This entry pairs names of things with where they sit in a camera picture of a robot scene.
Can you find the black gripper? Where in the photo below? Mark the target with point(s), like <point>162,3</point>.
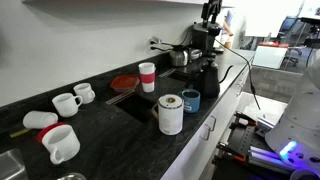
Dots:
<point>212,6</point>

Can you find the black gooseneck kettle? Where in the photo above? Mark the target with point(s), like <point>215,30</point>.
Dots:
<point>209,81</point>

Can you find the blue mug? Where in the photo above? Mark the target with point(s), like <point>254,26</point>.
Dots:
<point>193,104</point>

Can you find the small white mug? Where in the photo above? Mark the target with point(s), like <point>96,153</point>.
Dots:
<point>83,93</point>

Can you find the black coffee machine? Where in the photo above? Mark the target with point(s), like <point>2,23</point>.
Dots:
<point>204,36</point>

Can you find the stainless steel kettle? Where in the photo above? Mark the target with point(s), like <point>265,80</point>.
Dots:
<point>179,57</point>

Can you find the metal strip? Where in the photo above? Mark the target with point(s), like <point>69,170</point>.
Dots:
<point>120,97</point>
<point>166,72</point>

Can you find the person in background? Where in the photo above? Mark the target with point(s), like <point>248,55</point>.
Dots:
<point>228,28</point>

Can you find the white cup with red band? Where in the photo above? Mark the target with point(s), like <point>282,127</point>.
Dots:
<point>147,77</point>

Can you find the white box table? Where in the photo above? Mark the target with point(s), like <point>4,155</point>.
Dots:
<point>269,56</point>

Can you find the white wall outlet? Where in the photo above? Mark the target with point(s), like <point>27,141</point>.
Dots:
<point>153,41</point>

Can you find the yellow flat stick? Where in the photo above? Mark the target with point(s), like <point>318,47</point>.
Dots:
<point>20,133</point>

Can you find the black red clamp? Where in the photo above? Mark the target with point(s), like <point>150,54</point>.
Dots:
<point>230,154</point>
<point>245,118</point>

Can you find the clear glass bowl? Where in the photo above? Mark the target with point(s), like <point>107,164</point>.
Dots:
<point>71,177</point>

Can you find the white lidded canister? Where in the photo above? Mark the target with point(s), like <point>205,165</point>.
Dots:
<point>170,120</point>

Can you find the steel sink basin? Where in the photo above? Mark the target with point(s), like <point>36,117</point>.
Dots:
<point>11,166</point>

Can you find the aluminium rail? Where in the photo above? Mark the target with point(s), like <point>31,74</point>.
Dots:
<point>266,159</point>

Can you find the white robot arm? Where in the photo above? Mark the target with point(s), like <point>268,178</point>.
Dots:
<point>300,126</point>

